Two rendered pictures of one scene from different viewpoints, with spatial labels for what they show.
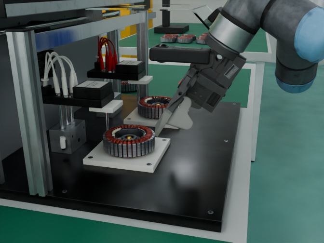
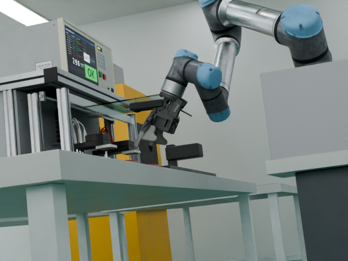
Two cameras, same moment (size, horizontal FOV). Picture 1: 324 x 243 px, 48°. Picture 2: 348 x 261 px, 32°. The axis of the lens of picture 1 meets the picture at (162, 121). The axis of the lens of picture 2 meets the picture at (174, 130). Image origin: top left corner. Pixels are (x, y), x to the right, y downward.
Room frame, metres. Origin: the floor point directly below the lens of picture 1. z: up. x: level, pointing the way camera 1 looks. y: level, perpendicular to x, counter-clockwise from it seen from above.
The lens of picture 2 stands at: (-1.25, -0.14, 0.62)
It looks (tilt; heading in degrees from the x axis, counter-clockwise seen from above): 8 degrees up; 1
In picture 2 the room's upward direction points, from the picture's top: 6 degrees counter-clockwise
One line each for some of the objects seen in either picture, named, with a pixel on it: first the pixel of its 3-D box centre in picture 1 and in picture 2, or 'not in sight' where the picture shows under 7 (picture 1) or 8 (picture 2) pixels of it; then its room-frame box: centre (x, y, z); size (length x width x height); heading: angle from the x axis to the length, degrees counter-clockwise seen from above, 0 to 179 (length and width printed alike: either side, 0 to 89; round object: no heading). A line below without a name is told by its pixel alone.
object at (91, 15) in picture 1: (89, 14); (93, 111); (0.97, 0.19, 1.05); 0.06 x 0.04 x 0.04; 166
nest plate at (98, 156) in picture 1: (129, 150); not in sight; (0.72, 0.07, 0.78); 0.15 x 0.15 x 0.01; 76
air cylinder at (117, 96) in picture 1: (109, 104); not in sight; (0.99, 0.15, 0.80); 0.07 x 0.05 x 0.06; 166
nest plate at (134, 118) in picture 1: (157, 115); not in sight; (0.95, 0.01, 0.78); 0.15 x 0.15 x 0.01; 76
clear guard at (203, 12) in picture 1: (160, 17); (142, 111); (1.01, 0.00, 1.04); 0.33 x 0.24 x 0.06; 76
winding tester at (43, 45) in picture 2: not in sight; (44, 70); (0.93, 0.35, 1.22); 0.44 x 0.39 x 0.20; 166
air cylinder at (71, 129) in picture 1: (68, 135); not in sight; (0.75, 0.21, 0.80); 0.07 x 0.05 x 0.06; 166
